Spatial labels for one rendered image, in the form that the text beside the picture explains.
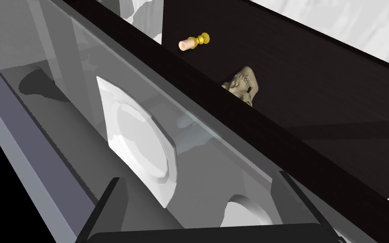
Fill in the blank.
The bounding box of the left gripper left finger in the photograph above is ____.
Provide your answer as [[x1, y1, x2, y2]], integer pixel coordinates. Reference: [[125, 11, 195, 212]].
[[76, 177, 128, 243]]

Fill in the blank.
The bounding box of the white octagonal plate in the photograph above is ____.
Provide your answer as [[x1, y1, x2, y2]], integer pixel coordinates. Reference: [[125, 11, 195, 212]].
[[96, 76, 178, 209]]

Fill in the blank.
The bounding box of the beige figurine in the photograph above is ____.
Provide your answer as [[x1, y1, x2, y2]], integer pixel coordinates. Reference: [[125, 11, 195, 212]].
[[221, 66, 259, 107]]

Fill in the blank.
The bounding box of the white round bowl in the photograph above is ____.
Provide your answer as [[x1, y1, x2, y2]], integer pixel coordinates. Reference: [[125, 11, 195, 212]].
[[219, 194, 275, 228]]

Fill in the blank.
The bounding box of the yellow candle holder with candle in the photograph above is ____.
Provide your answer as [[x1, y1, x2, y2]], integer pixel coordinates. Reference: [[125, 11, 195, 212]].
[[178, 32, 211, 51]]

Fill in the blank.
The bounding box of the black wooden table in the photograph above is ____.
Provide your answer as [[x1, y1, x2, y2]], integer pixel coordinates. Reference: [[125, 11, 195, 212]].
[[62, 0, 389, 243]]

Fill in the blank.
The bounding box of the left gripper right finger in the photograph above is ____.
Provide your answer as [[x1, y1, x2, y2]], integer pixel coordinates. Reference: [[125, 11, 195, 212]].
[[270, 170, 339, 238]]

